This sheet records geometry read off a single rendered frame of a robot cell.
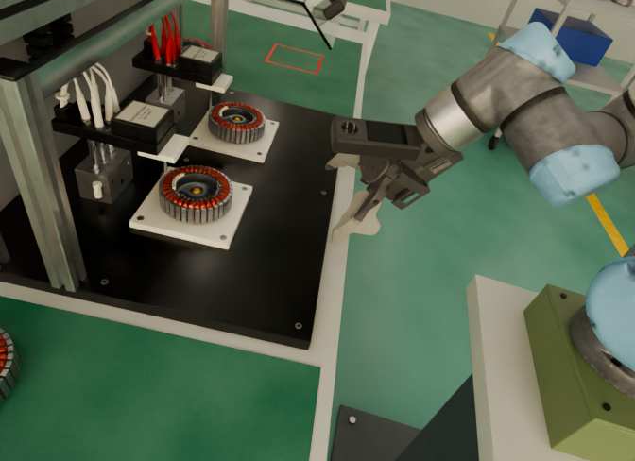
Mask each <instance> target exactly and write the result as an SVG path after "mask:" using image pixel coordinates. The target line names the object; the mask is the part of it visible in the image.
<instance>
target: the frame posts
mask: <svg viewBox="0 0 635 461"><path fill-rule="evenodd" d="M171 12H172V13H173V15H174V17H175V19H176V22H177V27H178V31H179V34H180V50H181V52H182V51H183V38H182V4H181V5H180V6H178V7H177V8H175V9H173V10H172V11H171ZM228 12H229V0H211V22H210V50H214V51H217V52H221V53H222V64H223V72H222V74H225V61H226V45H227V28H228ZM36 69H37V65H35V64H31V63H27V62H23V61H19V60H12V59H8V58H4V57H1V58H0V134H1V137H2V140H3V143H4V146H5V149H6V151H7V154H8V157H9V162H10V165H11V167H12V170H13V173H14V176H15V178H16V181H17V184H18V187H19V190H20V193H21V196H22V199H23V202H24V204H25V207H26V212H27V215H28V218H29V221H30V224H31V227H32V229H33V232H34V235H35V238H36V241H37V244H38V246H39V249H40V252H41V254H42V257H43V262H44V265H45V268H46V271H47V274H48V277H49V280H50V282H51V285H52V287H54V288H59V289H60V288H61V287H62V286H63V285H64V286H65V289H66V291H71V292H76V291H77V289H78V287H79V283H78V281H84V279H85V278H86V276H87V274H86V270H85V266H84V263H83V258H82V254H81V250H80V246H79V242H78V239H77V232H76V228H75V224H74V220H73V216H72V212H71V208H70V204H69V200H68V196H67V193H66V189H65V185H64V181H63V177H62V173H61V170H60V162H59V158H58V154H57V150H56V147H55V143H54V139H53V135H52V131H51V127H50V123H49V119H48V115H47V111H46V107H45V104H44V100H43V93H42V89H41V85H40V81H39V77H38V73H37V70H36ZM9 259H10V257H9V253H8V250H7V248H6V246H5V243H4V241H3V238H2V236H1V233H0V263H4V264H5V263H6V262H7V261H8V260H9Z"/></svg>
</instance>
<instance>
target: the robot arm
mask: <svg viewBox="0 0 635 461"><path fill-rule="evenodd" d="M574 72H575V65H574V64H573V63H572V61H571V60H570V59H569V57H568V56H567V54H566V53H565V52H564V50H563V49H562V48H561V46H560V45H559V43H558V42H557V40H556V39H555V38H554V36H553V35H552V34H551V32H550V31H549V29H548V28H547V27H546V25H545V24H543V23H541V22H533V23H530V24H528V25H527V26H525V27H524V28H522V29H521V30H520V31H518V32H517V33H516V34H514V35H513V36H511V37H510V38H509V39H507V40H506V41H505V42H503V43H499V44H498V45H497V47H496V48H495V49H494V50H493V51H491V52H490V53H489V54H488V55H486V56H485V57H484V58H483V59H481V60H480V61H479V62H477V63H476V64H475V65H474V66H473V67H472V68H471V69H470V70H468V71H467V72H466V73H465V74H463V75H462V76H461V77H460V78H458V79H457V80H456V81H455V82H453V83H452V84H451V85H449V86H448V87H447V88H446V89H444V90H443V91H442V92H441V93H439V94H438V95H437V96H435V97H434V98H433V99H432V100H430V101H429V102H428V103H427V104H426V105H425V108H423V109H421V110H420V111H419V112H417V113H416V114H415V123H416V125H408V124H401V123H392V122H384V121H375V120H368V119H359V118H350V117H343V116H336V117H334V119H333V121H332V124H331V144H332V151H333V152H334V153H337V154H336V155H335V156H334V157H333V158H332V159H331V160H330V161H328V163H327V164H326V166H325V169H326V170H336V168H337V167H345V166H347V165H348V166H350V167H352V168H355V169H357V170H360V171H361V173H362V177H361V179H360V181H361V182H363V183H365V184H369V186H368V187H367V188H366V190H363V191H359V192H356V193H355V195H354V196H353V198H352V201H351V205H350V207H349V209H348V210H347V211H346V212H345V213H344V214H343V215H342V216H341V219H340V221H339V222H338V224H337V225H336V226H335V227H334V228H333V232H332V241H331V243H332V244H334V245H336V244H338V243H340V242H341V241H343V240H344V239H345V238H347V237H348V236H349V235H350V234H351V233H359V234H365V235H374V234H376V233H377V232H378V231H379V229H380V227H381V225H380V223H379V221H378V219H377V217H376V213H377V211H378V209H379V208H380V206H381V204H382V200H383V199H384V197H385V198H387V199H389V200H393V201H392V202H391V204H393V205H394V206H396V207H398V208H399V209H401V210H403V209H404V208H406V207H407V206H409V205H410V204H412V203H413V202H415V201H417V200H418V199H420V198H421V197H423V196H425V195H426V194H428V193H429V192H431V191H430V188H429V184H428V183H429V181H430V180H432V179H434V178H436V177H437V176H439V175H440V174H442V173H443V172H445V171H446V170H448V169H449V168H451V167H452V166H454V165H455V164H457V163H458V162H460V161H462V160H463V159H464V158H463V155H462V154H461V152H459V151H462V150H463V149H465V148H466V147H468V146H469V145H471V144H473V143H474V142H475V141H477V140H478V139H480V138H481V137H483V136H484V135H486V134H487V133H488V132H490V131H491V130H493V129H495V128H497V127H498V128H499V129H500V130H501V132H502V134H503V135H504V137H505V139H506V141H507V142H508V144H509V146H510V147H511V149H512V150H513V152H514V154H515V155H516V157H517V158H518V160H519V162H520V163H521V165H522V166H523V168H524V170H525V172H526V173H527V175H528V178H529V180H530V182H531V184H532V185H533V186H534V187H536V188H537V189H538V190H539V192H540V193H541V195H542V197H543V198H544V199H545V201H546V202H547V203H548V204H549V205H550V206H552V207H555V208H560V207H564V206H567V205H570V204H572V203H574V202H577V201H578V200H581V199H583V198H585V197H587V196H590V195H592V194H594V193H596V192H598V191H600V190H602V189H603V188H605V187H607V186H609V185H610V184H612V183H614V182H615V181H616V180H618V178H619V176H620V173H621V170H623V169H627V168H629V167H632V166H634V165H635V84H634V85H633V86H631V87H630V88H629V89H628V90H626V91H625V92H623V93H622V94H620V95H619V96H618V97H616V98H615V99H614V100H612V101H611V102H609V103H608V105H606V106H605V107H604V108H602V109H601V110H599V111H587V112H581V111H580V109H579V108H578V107H577V105H576V104H575V102H574V101H573V99H572V98H571V97H570V96H569V94H568V93H567V92H566V90H565V88H564V86H563V85H562V84H563V83H565V82H566V80H567V78H569V77H570V76H572V75H573V74H574ZM423 184H424V185H423ZM416 193H417V194H419V195H418V196H416V197H415V198H413V199H412V200H410V201H409V202H407V203H406V204H405V203H404V202H403V201H405V200H406V199H408V198H409V197H411V196H413V195H414V194H416ZM569 330H570V335H571V337H572V340H573V342H574V344H575V347H576V349H577V350H578V352H579V353H580V355H581V356H582V358H583V359H584V360H585V361H586V363H587V364H588V365H589V366H590V367H591V368H592V369H593V370H594V371H595V372H596V373H597V374H598V375H599V376H600V377H601V378H602V379H604V380H605V381H606V382H607V383H608V384H610V385H611V386H613V387H614V388H615V389H617V390H618V391H620V392H622V393H623V394H625V395H626V396H628V397H630V398H631V399H633V400H635V243H634V244H633V245H632V247H631V248H630V249H629V250H628V252H627V253H626V254H625V255H624V256H623V257H622V258H621V259H618V260H615V261H613V262H611V263H609V264H607V265H605V266H604V267H603V268H602V269H601V270H600V271H599V273H598V274H597V276H596V277H595V278H594V279H593V280H592V282H591V284H590V286H589V289H588V292H587V296H586V304H584V305H583V306H582V307H580V309H579V310H578V311H577V312H576V313H575V314H574V315H573V316H572V318H571V320H570V324H569Z"/></svg>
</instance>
